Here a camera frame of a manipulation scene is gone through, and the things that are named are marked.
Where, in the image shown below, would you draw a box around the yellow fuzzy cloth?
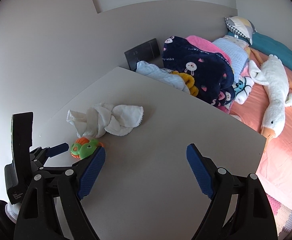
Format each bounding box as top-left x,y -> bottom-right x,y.
171,71 -> 199,97

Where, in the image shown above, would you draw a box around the green orange seahorse toy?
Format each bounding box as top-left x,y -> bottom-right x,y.
70,137 -> 104,160

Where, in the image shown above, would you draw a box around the navy rabbit print blanket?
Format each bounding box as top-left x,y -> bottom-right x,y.
162,36 -> 235,107

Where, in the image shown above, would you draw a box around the white goose plush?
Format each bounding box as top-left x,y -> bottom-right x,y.
249,54 -> 292,148

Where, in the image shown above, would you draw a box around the teal long pillow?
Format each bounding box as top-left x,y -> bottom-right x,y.
227,31 -> 292,75

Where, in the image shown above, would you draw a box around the patterned grey yellow pillow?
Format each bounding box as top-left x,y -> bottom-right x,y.
225,16 -> 256,45

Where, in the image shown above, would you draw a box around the light blue baby cloth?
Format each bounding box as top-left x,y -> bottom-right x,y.
135,61 -> 190,94

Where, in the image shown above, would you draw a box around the light blue knitted blanket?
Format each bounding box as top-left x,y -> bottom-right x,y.
213,38 -> 248,83

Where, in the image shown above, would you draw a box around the pink bed sheet mattress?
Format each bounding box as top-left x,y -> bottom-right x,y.
229,51 -> 292,213

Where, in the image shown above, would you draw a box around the black wall switch panel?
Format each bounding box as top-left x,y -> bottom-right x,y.
124,38 -> 161,71

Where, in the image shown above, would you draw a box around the white towel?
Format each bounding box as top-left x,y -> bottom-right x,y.
67,103 -> 144,139

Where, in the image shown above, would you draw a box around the white gloved left hand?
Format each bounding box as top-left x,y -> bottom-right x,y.
5,203 -> 21,224

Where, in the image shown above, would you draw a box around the pink fleece blanket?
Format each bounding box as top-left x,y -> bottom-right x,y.
186,35 -> 232,65

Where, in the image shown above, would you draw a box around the white cartoon print cloth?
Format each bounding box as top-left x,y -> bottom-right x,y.
233,76 -> 254,105

